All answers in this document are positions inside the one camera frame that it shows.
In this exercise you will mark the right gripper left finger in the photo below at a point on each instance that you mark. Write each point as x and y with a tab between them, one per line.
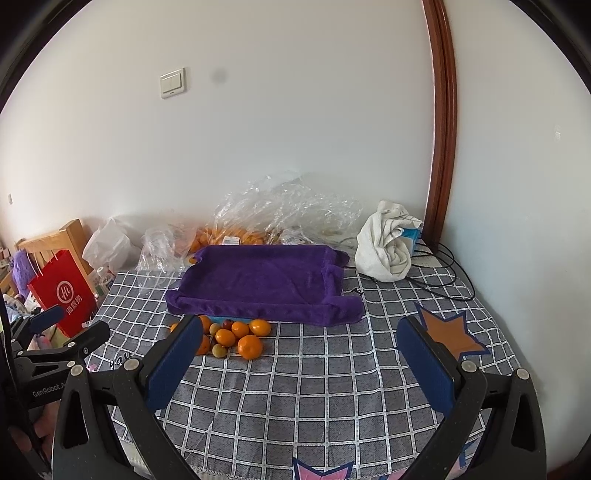
86	445

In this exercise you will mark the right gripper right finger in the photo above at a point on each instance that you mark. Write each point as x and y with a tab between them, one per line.
513	443

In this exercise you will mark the large orange mandarin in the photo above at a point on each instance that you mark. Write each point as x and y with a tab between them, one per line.
249	347
204	347

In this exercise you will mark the green yellow fruit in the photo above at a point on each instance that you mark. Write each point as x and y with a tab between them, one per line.
219	351

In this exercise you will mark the small orange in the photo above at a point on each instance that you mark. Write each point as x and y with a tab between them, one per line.
206	323

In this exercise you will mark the small green fruit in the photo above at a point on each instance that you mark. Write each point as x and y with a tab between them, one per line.
214	328

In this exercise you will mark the small orange mandarin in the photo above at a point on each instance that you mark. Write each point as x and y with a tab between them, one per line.
260	327
225	337

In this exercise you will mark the oval orange kumquat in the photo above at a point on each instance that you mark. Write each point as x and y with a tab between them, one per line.
240	329

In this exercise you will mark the person's left hand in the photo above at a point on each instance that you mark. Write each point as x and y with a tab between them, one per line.
44	428

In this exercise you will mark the red paper bag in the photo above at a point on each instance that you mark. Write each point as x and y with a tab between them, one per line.
61	283

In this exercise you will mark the purple cloth on chair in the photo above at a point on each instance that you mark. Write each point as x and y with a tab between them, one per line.
23	272

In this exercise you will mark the white plastic bag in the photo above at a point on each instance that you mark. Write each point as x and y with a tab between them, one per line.
110	247

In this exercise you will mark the small red apple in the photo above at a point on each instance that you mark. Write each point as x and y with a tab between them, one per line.
227	324

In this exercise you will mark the small clear plastic bag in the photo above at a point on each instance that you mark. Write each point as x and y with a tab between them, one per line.
163	253

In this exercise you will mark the grey checkered tablecloth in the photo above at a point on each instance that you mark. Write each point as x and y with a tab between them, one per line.
323	399

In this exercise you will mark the purple towel tray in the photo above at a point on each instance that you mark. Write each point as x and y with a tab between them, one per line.
286	283

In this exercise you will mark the white crumpled cloth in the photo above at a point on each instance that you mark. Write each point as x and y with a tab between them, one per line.
386	243

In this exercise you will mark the clear plastic bag of oranges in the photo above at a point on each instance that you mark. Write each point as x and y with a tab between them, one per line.
282	210

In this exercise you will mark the white wall switch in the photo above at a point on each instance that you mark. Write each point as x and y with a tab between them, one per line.
172	83

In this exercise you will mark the brown wooden door frame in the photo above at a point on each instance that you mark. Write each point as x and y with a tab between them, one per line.
445	83

